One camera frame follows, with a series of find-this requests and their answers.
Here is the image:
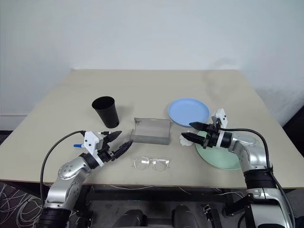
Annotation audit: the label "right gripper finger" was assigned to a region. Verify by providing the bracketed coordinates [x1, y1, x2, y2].
[189, 121, 213, 132]
[180, 133, 208, 146]

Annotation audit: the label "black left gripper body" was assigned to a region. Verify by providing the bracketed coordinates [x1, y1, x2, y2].
[98, 133, 118, 163]

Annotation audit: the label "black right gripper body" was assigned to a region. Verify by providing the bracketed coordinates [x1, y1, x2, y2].
[201, 124, 220, 149]

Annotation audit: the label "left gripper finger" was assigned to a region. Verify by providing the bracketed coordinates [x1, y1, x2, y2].
[114, 140, 134, 161]
[108, 130, 123, 143]

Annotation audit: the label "white tissue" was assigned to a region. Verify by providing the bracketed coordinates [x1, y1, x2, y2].
[178, 129, 198, 147]

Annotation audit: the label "light green plate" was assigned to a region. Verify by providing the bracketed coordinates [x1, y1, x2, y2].
[194, 132, 243, 171]

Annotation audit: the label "clear frame glasses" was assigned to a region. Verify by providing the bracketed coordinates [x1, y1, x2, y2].
[132, 156, 172, 172]

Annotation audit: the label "grey glasses case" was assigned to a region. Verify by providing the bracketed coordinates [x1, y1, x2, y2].
[129, 117, 171, 145]

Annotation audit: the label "light blue plate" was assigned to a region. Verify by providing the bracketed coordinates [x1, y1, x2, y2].
[168, 97, 211, 127]

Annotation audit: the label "black plastic cup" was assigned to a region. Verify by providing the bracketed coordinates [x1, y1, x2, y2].
[91, 95, 120, 128]

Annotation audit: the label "dark rounded shape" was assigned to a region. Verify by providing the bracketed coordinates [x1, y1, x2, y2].
[123, 209, 148, 228]
[171, 205, 198, 228]

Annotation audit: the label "black mat with white scribbles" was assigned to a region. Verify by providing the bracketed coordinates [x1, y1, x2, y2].
[0, 181, 48, 228]

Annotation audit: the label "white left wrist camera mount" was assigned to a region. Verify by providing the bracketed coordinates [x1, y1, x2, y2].
[82, 130, 105, 166]

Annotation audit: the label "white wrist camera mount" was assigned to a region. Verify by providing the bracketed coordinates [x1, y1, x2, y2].
[82, 130, 105, 166]
[211, 108, 229, 148]

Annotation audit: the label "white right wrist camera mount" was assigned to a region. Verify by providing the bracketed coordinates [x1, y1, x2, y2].
[211, 108, 229, 148]

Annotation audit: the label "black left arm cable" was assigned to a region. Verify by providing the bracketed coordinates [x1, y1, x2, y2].
[39, 130, 86, 207]

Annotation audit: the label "small black bracket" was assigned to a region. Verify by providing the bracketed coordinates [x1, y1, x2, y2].
[203, 204, 213, 221]

